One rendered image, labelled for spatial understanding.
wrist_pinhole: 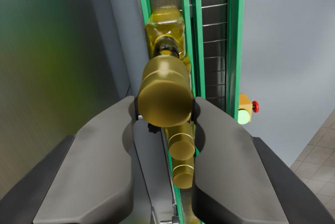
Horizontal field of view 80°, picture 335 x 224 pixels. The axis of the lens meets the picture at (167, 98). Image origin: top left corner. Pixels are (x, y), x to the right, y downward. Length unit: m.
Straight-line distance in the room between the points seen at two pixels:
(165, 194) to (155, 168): 0.14
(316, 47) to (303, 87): 0.13
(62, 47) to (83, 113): 0.09
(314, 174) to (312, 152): 0.32
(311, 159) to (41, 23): 2.31
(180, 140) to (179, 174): 0.06
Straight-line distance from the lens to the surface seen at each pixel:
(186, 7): 0.39
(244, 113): 0.65
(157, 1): 0.47
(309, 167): 2.44
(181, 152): 0.27
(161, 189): 0.80
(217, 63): 0.52
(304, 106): 0.85
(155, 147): 0.65
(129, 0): 0.61
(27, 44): 0.22
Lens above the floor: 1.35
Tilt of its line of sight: 61 degrees down
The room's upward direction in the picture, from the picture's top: 180 degrees counter-clockwise
